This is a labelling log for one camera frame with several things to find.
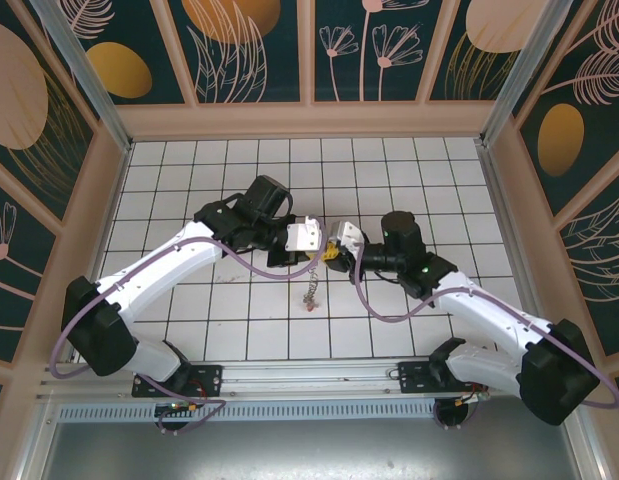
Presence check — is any small metal chain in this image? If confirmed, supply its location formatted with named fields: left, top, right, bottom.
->
left=301, top=264, right=324, bottom=312

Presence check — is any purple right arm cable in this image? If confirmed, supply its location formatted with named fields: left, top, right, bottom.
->
left=352, top=242, right=619, bottom=409

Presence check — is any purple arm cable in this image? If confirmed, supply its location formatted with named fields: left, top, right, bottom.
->
left=47, top=214, right=326, bottom=437
left=352, top=242, right=619, bottom=409

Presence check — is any aluminium side rail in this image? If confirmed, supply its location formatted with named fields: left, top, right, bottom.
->
left=476, top=142, right=560, bottom=357

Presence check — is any aluminium mounting rail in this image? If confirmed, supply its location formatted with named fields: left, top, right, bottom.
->
left=36, top=355, right=583, bottom=401

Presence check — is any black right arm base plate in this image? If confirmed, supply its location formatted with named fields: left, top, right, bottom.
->
left=397, top=357, right=443, bottom=395

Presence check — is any grey slotted cable duct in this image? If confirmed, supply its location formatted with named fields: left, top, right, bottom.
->
left=53, top=402, right=440, bottom=422

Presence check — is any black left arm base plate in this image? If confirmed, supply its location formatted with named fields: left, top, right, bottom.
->
left=132, top=363, right=225, bottom=399

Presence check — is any aluminium frame post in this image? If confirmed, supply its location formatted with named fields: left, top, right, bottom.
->
left=28, top=0, right=135, bottom=151
left=478, top=0, right=588, bottom=146

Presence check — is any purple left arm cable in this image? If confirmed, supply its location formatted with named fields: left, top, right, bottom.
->
left=47, top=214, right=326, bottom=437

